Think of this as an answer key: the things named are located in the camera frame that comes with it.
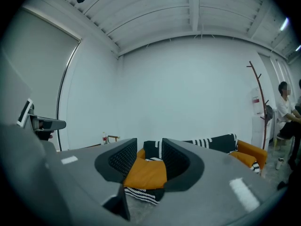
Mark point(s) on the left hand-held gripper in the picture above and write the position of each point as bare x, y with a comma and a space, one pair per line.
50, 124

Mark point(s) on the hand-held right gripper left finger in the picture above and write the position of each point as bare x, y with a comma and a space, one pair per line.
120, 159

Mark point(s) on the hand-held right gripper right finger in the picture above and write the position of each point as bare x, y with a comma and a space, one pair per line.
178, 161

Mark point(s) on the black white striped cushion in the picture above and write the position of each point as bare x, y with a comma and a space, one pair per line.
145, 195
255, 167
151, 149

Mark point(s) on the plain orange cushion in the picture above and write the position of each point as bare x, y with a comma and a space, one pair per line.
147, 173
243, 158

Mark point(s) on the orange sofa with backrest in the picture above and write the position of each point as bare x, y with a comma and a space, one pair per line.
252, 149

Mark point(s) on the person's left hand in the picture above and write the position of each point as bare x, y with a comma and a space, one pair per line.
45, 135

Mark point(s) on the wooden side table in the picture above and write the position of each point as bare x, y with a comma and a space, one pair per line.
114, 138

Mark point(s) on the clear bottle with red label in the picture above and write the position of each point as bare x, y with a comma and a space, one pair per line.
104, 138

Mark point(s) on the black white striped blanket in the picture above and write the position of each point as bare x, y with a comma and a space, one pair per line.
216, 142

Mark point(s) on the grey roller blind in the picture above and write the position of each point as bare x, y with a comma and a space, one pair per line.
35, 62

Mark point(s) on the white flask with dark lid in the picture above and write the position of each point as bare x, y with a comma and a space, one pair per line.
279, 163

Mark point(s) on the grey bag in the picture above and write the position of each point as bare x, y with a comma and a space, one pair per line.
270, 112

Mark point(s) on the brown branch coat rack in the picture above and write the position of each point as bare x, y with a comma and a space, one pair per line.
261, 98

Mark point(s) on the rectangular ceiling light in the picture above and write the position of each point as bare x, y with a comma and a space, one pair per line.
284, 24
298, 48

